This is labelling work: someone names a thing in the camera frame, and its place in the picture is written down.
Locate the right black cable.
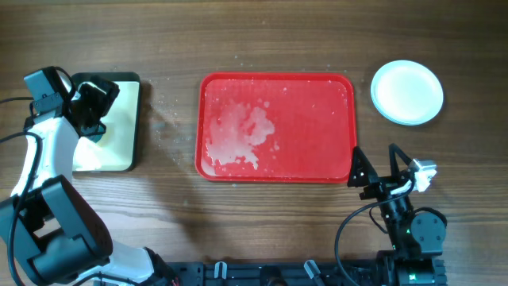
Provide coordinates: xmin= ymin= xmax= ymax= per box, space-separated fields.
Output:
xmin=333 ymin=178 xmax=416 ymax=286

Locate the red plastic tray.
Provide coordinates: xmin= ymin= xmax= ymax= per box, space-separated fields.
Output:
xmin=194 ymin=71 xmax=357 ymax=184

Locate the black tray with soapy water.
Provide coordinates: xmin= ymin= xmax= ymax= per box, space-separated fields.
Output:
xmin=73 ymin=71 xmax=142 ymax=172

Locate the green yellow sponge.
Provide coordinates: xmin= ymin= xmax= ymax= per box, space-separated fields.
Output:
xmin=85 ymin=131 xmax=106 ymax=143

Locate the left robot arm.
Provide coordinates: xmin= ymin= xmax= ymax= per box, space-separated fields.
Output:
xmin=1 ymin=66 xmax=181 ymax=285

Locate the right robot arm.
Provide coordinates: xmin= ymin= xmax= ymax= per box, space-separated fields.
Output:
xmin=341 ymin=144 xmax=448 ymax=285

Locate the white plate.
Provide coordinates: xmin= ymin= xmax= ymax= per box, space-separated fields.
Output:
xmin=371 ymin=60 xmax=445 ymax=126

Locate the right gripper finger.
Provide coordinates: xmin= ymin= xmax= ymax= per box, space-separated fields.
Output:
xmin=347 ymin=146 xmax=379 ymax=187
xmin=388 ymin=143 xmax=413 ymax=176

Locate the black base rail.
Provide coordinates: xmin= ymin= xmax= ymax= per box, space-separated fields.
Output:
xmin=169 ymin=257 xmax=448 ymax=286

